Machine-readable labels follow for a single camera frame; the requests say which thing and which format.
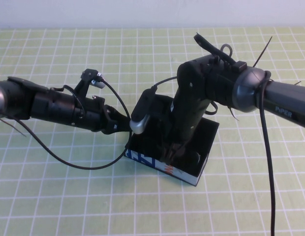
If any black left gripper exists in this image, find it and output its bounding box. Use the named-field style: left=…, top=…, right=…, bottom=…
left=74, top=96, right=133, bottom=135

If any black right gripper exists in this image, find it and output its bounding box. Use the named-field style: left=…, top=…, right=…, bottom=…
left=152, top=110, right=193, bottom=166

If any black lidded printed glasses case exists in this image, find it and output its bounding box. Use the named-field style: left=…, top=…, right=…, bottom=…
left=124, top=94, right=220, bottom=187

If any green white-grid tablecloth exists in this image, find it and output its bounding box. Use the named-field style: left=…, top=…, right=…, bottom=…
left=0, top=27, right=305, bottom=236

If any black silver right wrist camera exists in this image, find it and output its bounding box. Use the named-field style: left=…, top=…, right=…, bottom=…
left=129, top=89, right=156, bottom=135

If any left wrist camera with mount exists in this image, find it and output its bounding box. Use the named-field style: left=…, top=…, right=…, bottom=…
left=75, top=68, right=107, bottom=99

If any black left camera cable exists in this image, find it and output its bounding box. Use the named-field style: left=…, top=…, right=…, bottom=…
left=0, top=80, right=135, bottom=170

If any black camera cable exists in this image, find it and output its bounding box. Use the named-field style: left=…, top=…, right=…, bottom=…
left=151, top=71, right=277, bottom=236
left=0, top=80, right=135, bottom=170

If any black right camera cable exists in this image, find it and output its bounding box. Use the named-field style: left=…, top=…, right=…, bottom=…
left=151, top=71, right=277, bottom=236

